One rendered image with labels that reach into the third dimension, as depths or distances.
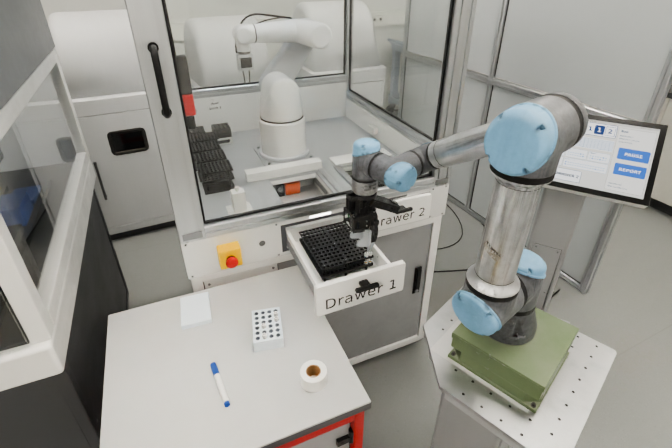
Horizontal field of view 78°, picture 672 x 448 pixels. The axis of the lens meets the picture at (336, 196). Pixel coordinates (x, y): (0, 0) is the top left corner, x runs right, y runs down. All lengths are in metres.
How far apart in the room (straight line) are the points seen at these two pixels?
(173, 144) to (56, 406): 0.82
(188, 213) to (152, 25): 0.53
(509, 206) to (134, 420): 0.99
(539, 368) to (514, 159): 0.59
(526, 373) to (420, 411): 0.98
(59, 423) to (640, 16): 2.73
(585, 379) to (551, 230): 0.82
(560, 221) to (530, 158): 1.23
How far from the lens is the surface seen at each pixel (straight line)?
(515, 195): 0.85
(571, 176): 1.82
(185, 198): 1.32
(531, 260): 1.12
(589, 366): 1.40
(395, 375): 2.17
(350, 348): 2.03
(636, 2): 2.49
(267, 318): 1.30
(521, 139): 0.78
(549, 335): 1.28
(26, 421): 1.59
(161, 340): 1.37
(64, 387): 1.49
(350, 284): 1.22
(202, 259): 1.44
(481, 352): 1.19
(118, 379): 1.33
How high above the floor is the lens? 1.72
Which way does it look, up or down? 30 degrees down
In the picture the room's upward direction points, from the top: straight up
